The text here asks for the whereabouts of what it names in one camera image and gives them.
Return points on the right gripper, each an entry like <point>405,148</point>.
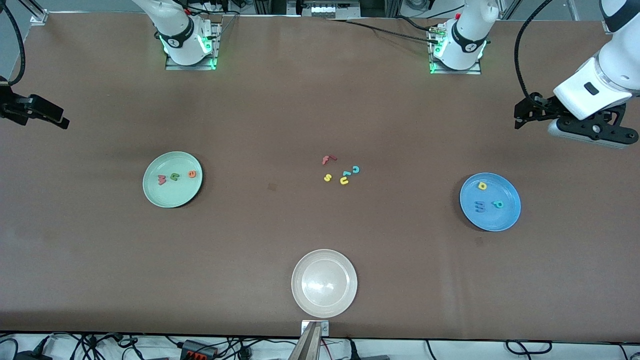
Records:
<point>15,106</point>

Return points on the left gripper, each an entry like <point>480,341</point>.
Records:
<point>544,106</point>

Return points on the yellow letter d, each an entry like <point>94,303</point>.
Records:
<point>482,186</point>

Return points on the teal letter p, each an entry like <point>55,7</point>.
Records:
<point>498,204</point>

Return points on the blue letter E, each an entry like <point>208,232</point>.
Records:
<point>480,205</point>

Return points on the pink letter m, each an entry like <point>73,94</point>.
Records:
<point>162,179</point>

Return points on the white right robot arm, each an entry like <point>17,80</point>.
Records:
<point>175,30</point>

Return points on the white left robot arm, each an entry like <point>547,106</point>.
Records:
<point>465,35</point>

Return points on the blue plate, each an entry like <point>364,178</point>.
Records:
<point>490,220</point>

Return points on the green plate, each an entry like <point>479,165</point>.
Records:
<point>172,192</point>

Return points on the red letter f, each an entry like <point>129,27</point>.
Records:
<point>326,160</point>

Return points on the white device behind table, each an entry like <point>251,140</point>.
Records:
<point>325,7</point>

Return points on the white plate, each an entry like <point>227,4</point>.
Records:
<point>324,283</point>

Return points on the black orange power adapter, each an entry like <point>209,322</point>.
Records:
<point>197,350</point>

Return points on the aluminium frame corner bracket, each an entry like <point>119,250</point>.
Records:
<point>611,25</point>
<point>36,15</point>

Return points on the aluminium camera post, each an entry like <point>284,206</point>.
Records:
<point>307,345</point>

